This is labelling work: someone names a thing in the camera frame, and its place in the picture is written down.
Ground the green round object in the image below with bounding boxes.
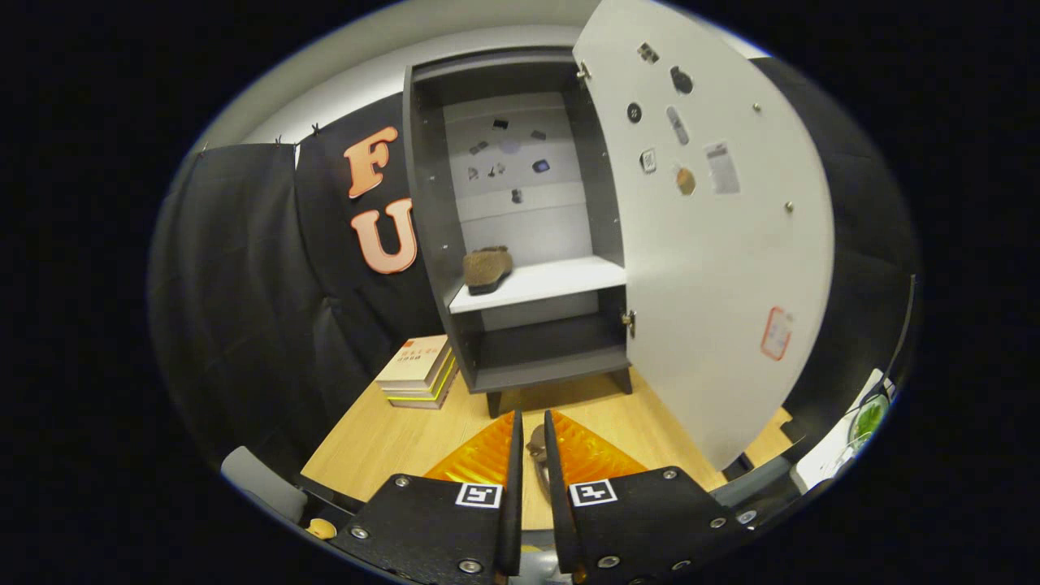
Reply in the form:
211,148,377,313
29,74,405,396
847,392,892,452

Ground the white shoe cabinet door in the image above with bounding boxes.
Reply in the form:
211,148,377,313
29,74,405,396
572,0,836,472

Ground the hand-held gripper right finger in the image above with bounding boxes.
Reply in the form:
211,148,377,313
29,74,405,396
543,409,761,585

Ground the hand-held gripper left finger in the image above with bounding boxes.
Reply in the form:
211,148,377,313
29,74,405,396
329,409,525,585

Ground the white cabinet shelf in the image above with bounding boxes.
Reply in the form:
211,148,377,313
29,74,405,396
448,255,628,315

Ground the black backdrop cloth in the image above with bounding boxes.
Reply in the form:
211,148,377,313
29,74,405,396
146,57,923,488

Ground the yellow edged book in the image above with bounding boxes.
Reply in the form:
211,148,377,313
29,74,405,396
382,353,461,410

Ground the brown suede shoe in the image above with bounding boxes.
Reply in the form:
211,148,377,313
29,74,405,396
462,246,514,296
526,422,549,496

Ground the grey shoe cabinet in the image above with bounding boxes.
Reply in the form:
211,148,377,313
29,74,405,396
402,47,636,419

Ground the white flat object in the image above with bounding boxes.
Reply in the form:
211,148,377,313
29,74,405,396
792,370,895,492

